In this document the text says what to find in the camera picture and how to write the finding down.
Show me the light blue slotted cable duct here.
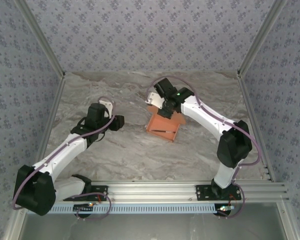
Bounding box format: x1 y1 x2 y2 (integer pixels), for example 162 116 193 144
49 203 222 215

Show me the aluminium table side rail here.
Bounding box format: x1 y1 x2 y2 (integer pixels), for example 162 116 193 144
237 72 276 183
36 74 66 163

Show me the thin black pen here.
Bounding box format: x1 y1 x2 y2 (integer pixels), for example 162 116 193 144
151 128 176 134

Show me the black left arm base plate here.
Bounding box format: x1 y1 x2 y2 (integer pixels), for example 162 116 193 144
63 184 109 202

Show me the aluminium frame post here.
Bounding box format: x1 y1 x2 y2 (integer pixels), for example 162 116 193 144
14 0 66 78
237 0 290 77

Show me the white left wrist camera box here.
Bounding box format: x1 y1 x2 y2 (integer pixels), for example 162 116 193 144
98 99 115 111

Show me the aluminium cross beam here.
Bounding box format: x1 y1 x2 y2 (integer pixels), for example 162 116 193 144
56 181 290 203

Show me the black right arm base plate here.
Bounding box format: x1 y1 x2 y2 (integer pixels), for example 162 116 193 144
195 184 242 202

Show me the aluminium lower frame rail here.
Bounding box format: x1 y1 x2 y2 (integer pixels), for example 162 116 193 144
3 207 28 240
277 201 300 240

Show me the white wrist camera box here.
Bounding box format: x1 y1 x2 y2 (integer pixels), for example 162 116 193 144
98 99 115 111
146 91 164 109

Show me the grey metal panel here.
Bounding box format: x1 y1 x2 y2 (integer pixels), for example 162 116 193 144
24 214 281 240

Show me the black adapter board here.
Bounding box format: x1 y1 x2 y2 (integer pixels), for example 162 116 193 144
214 204 235 218
73 202 95 218

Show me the orange paper box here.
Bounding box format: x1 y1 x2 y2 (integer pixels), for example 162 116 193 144
145 103 187 143

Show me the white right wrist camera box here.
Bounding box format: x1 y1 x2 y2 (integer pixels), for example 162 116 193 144
146 91 164 109

